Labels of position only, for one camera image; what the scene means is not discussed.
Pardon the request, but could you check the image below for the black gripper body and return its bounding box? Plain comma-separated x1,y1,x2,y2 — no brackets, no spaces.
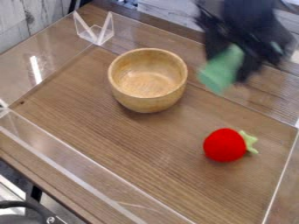
194,0,295,66

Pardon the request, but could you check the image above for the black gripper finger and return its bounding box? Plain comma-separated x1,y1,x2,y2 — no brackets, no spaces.
235,51,263,83
204,28,231,60

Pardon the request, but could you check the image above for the green foam block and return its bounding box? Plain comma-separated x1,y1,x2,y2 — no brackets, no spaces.
198,44,244,95

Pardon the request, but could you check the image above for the wooden brown bowl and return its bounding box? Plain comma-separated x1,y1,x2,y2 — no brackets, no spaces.
107,48,188,113

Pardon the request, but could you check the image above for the red plush strawberry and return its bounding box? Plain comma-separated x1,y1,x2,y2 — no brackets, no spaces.
203,128,258,163

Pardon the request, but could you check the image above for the clear acrylic enclosure wall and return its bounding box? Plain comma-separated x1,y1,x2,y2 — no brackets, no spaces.
0,101,195,224

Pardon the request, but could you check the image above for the black metal table frame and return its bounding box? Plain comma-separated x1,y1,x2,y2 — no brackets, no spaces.
0,180,69,224

